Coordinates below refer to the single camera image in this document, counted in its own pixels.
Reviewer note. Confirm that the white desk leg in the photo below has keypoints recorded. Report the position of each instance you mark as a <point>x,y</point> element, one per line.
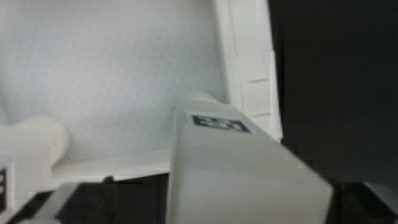
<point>33,143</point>
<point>240,182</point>

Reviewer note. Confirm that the white desk tabletop tray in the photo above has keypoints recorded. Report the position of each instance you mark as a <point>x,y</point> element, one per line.
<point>103,59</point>

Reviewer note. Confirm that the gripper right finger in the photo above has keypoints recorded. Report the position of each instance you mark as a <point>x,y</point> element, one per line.
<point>364,204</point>

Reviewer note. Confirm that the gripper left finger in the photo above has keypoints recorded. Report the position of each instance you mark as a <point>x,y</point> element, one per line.
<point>78,204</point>

